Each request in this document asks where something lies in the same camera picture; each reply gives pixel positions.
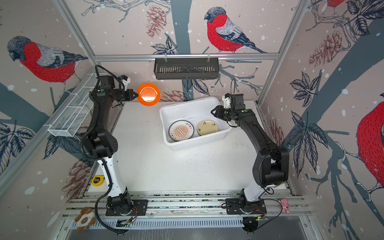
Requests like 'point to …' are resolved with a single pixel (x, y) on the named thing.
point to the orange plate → (149, 94)
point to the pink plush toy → (285, 205)
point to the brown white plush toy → (86, 218)
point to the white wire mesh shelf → (70, 119)
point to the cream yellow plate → (206, 126)
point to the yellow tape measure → (98, 180)
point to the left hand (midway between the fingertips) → (135, 93)
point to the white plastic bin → (194, 111)
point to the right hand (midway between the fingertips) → (212, 113)
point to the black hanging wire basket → (186, 68)
